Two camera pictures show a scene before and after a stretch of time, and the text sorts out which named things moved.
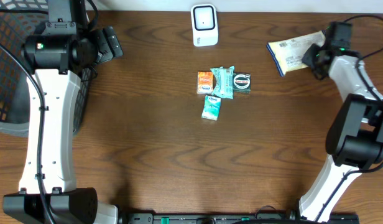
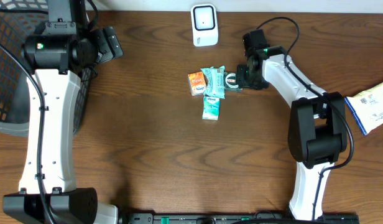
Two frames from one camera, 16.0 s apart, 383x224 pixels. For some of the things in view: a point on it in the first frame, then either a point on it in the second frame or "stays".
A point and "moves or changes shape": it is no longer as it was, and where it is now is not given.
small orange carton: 204,82 to 198,83
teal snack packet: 224,87 to 216,81
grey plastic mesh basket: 14,22 stays
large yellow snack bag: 288,54 moves or changes shape
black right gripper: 309,56 to 241,81
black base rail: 241,218 stays
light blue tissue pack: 211,109 stays
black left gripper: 110,45 stays
